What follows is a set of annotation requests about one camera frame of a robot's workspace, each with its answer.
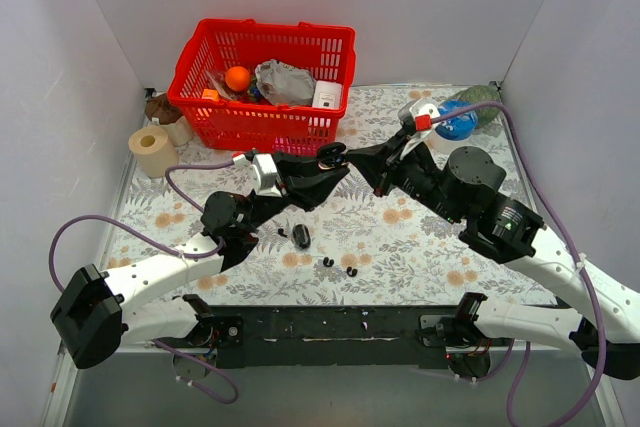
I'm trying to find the glossy black earbud charging case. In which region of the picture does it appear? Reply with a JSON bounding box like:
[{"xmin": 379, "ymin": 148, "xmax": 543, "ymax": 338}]
[{"xmin": 316, "ymin": 142, "xmax": 346, "ymax": 170}]

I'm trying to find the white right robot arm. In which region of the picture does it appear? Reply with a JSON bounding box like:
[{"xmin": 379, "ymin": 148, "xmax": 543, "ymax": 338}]
[{"xmin": 346, "ymin": 137, "xmax": 639, "ymax": 380}]

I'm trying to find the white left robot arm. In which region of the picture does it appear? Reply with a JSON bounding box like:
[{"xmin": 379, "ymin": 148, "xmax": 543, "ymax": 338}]
[{"xmin": 50, "ymin": 143, "xmax": 349, "ymax": 369}]

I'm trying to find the plastic-wrapped black earbud case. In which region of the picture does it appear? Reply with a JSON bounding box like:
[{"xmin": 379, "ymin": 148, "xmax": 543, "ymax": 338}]
[{"xmin": 292, "ymin": 224, "xmax": 311, "ymax": 249}]

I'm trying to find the blue-lidded white container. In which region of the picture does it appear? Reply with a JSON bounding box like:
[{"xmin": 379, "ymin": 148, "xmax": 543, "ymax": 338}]
[{"xmin": 427, "ymin": 111, "xmax": 478, "ymax": 154}]

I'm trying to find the floral patterned table mat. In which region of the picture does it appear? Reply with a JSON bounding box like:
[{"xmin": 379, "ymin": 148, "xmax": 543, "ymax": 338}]
[{"xmin": 97, "ymin": 85, "xmax": 560, "ymax": 308}]

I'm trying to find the white small box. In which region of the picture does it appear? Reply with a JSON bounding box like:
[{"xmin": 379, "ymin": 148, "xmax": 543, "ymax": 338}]
[{"xmin": 311, "ymin": 80, "xmax": 343, "ymax": 110}]

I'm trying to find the crumpled grey plastic bag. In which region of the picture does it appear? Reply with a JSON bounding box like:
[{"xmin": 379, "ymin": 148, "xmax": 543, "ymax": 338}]
[{"xmin": 254, "ymin": 59, "xmax": 316, "ymax": 106}]

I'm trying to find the green avocado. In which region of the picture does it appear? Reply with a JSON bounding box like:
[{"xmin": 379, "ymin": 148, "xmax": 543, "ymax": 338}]
[{"xmin": 449, "ymin": 85, "xmax": 501, "ymax": 128}]

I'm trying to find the orange fruit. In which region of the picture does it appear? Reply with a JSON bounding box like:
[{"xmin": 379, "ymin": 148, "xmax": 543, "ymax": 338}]
[{"xmin": 224, "ymin": 66, "xmax": 251, "ymax": 92}]

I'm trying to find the clear snack packet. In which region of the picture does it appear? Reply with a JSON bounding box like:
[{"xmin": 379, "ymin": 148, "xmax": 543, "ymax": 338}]
[{"xmin": 205, "ymin": 70, "xmax": 249, "ymax": 101}]

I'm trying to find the red plastic shopping basket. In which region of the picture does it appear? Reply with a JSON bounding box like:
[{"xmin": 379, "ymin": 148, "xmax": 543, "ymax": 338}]
[{"xmin": 167, "ymin": 19, "xmax": 356, "ymax": 155}]

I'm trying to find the beige paper roll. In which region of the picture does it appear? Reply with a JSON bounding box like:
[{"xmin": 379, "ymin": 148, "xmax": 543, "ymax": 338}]
[{"xmin": 128, "ymin": 125, "xmax": 179, "ymax": 178}]

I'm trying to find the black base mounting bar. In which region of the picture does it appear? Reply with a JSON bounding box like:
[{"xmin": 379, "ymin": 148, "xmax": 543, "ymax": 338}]
[{"xmin": 164, "ymin": 306, "xmax": 507, "ymax": 377}]

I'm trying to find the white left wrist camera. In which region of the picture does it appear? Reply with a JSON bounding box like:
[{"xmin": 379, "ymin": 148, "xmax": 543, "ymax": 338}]
[{"xmin": 232, "ymin": 151, "xmax": 282, "ymax": 198}]

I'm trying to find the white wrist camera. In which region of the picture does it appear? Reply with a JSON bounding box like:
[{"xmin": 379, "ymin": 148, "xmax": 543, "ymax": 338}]
[
  {"xmin": 232, "ymin": 151, "xmax": 282, "ymax": 198},
  {"xmin": 398, "ymin": 98, "xmax": 440, "ymax": 160}
]

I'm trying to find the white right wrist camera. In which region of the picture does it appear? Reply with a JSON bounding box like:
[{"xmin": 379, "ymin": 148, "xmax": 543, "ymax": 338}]
[{"xmin": 398, "ymin": 98, "xmax": 440, "ymax": 160}]

